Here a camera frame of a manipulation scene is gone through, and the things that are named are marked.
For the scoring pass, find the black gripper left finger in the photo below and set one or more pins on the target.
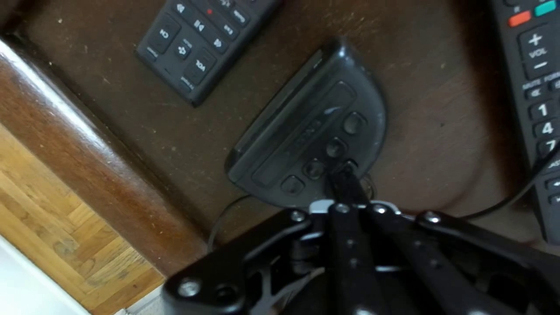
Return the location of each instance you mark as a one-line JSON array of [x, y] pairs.
[[351, 256]]

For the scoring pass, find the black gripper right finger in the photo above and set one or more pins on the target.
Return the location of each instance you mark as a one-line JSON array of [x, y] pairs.
[[443, 263]]

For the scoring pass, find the black half-round button device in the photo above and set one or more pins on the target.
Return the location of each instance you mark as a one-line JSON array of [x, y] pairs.
[[316, 116]]

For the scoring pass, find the black remote with coloured buttons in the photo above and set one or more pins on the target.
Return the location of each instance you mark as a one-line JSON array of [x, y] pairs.
[[540, 88]]

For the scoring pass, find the slim dark grey remote control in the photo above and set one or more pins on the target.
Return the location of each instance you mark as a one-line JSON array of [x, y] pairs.
[[198, 41]]

